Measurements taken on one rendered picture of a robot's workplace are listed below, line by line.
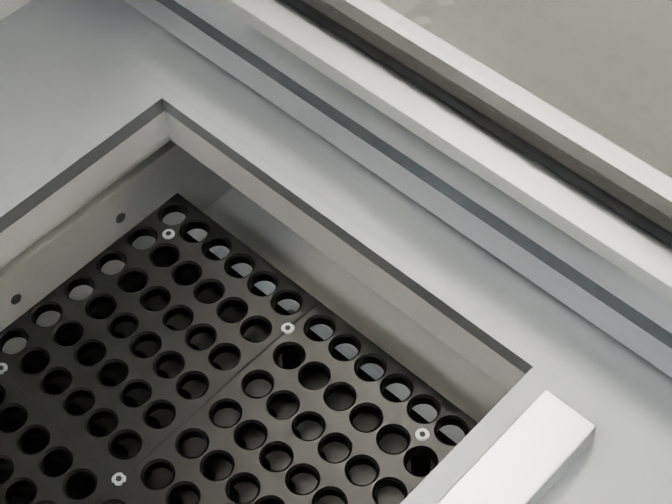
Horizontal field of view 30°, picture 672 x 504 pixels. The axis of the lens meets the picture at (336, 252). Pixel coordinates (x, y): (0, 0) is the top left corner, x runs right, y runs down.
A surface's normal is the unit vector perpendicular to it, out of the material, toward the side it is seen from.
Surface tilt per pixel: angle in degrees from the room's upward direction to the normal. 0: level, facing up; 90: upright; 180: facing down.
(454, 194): 0
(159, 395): 0
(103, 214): 90
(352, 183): 0
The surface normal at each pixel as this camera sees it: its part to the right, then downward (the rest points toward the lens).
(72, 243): 0.73, 0.54
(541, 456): -0.04, -0.59
